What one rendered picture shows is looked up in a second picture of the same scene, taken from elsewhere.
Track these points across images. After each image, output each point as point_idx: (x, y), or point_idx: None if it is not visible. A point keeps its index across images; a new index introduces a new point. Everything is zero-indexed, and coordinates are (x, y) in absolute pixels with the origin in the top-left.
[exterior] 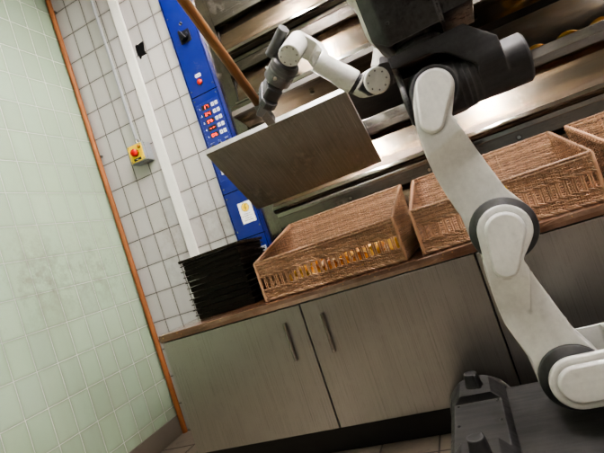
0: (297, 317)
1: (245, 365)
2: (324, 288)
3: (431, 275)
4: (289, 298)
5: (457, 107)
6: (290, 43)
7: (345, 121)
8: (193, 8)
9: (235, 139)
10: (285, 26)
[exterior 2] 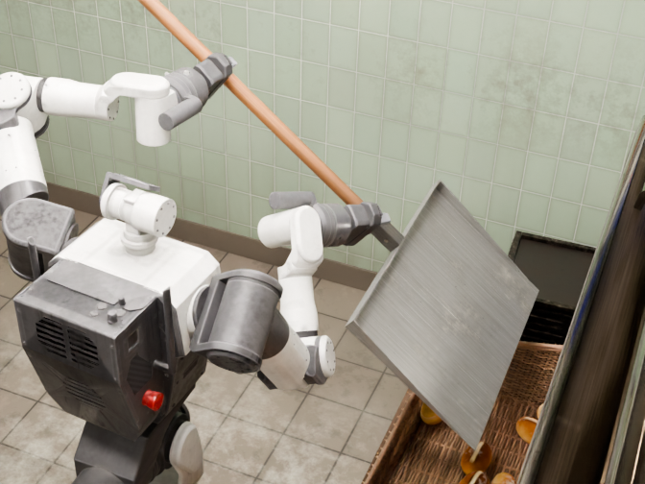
0: None
1: None
2: (384, 437)
3: None
4: (401, 401)
5: None
6: (260, 226)
7: (394, 350)
8: (241, 101)
9: (418, 210)
10: (279, 198)
